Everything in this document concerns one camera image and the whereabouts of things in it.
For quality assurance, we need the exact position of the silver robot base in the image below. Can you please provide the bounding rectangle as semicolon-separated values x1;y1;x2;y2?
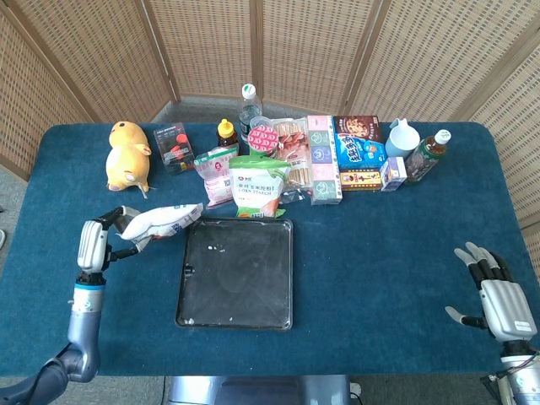
166;374;354;405

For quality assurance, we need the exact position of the light blue measuring cup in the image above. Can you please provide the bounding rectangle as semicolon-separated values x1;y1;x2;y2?
384;118;421;161

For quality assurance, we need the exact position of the honey bottle with yellow cap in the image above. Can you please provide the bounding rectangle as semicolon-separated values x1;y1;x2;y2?
216;118;240;156

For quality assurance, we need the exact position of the blue carpet table cover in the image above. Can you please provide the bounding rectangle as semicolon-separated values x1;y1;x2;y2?
0;121;540;378

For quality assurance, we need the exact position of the pink pastel tissue pack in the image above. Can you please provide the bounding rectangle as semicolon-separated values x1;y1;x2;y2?
306;115;343;206

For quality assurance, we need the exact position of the woven rattan folding screen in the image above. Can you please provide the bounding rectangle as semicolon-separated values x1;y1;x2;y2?
0;0;540;231

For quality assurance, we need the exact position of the dark tea bottle white cap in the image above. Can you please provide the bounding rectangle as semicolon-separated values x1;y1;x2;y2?
404;128;453;186

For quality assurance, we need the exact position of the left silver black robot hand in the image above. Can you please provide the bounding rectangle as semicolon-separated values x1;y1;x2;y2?
77;205;140;273

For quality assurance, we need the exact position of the clear pack of biscuit sticks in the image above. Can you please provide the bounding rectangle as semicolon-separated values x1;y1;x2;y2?
272;116;314;193

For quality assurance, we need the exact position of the black square baking tray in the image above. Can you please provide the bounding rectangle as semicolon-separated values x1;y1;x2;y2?
175;217;294;331

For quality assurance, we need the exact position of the small white and blue box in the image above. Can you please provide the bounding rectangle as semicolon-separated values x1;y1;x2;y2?
379;156;408;192

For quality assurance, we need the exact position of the pink and white powder packet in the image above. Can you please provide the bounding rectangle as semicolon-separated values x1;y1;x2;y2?
193;146;240;211

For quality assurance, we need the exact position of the blue chocolate cookie box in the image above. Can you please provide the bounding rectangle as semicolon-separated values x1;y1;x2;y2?
332;115;388;172

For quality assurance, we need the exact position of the white snack packet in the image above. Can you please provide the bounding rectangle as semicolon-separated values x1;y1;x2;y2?
119;202;204;253

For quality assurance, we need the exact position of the small red and yellow box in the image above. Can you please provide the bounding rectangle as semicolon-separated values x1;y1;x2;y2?
338;167;384;192

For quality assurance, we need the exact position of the yellow plush hamster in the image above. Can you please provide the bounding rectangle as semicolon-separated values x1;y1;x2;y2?
105;121;153;200

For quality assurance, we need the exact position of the small clear dark packet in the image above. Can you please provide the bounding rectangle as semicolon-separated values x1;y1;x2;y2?
278;188;313;204

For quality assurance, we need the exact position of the clear water bottle white cap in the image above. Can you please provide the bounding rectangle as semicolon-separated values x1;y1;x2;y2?
238;84;263;140

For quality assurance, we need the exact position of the red round cup lid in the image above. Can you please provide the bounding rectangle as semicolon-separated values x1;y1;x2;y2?
247;125;280;159

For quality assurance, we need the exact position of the black box with red print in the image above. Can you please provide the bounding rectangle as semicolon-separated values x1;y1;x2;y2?
152;122;196;176

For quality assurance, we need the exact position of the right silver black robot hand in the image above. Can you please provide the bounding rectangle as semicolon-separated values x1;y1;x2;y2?
445;241;538;343

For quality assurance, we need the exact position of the corn starch bag green top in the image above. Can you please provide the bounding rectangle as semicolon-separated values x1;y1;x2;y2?
228;147;292;219

